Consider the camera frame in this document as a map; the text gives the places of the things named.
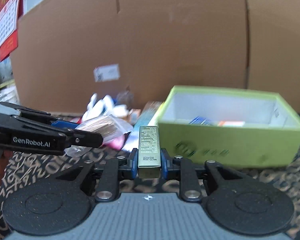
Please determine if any patterned black tan cloth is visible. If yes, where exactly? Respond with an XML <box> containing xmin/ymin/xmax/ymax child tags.
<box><xmin>0</xmin><ymin>148</ymin><xmax>300</xmax><ymax>239</ymax></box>

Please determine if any white storage shelf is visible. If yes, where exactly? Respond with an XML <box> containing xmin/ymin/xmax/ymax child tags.
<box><xmin>0</xmin><ymin>79</ymin><xmax>20</xmax><ymax>104</ymax></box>

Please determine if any large brown cardboard box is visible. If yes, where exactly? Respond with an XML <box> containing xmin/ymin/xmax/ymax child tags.
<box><xmin>10</xmin><ymin>0</ymin><xmax>300</xmax><ymax>113</ymax></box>

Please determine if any green cardboard box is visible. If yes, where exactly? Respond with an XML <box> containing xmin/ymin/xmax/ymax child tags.
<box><xmin>157</xmin><ymin>86</ymin><xmax>300</xmax><ymax>168</ymax></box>

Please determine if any red wall calendar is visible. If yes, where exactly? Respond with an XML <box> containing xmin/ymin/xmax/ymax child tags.
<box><xmin>0</xmin><ymin>0</ymin><xmax>23</xmax><ymax>61</ymax></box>

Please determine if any white shipping label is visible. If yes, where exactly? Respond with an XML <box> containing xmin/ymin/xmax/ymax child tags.
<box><xmin>93</xmin><ymin>64</ymin><xmax>120</xmax><ymax>82</ymax></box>

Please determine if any silver rectangular cosmetic box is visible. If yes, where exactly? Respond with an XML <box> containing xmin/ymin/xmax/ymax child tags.
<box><xmin>138</xmin><ymin>126</ymin><xmax>161</xmax><ymax>179</ymax></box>

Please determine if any clear plastic packet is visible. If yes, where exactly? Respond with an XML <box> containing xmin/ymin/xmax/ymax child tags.
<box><xmin>64</xmin><ymin>115</ymin><xmax>133</xmax><ymax>158</ymax></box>

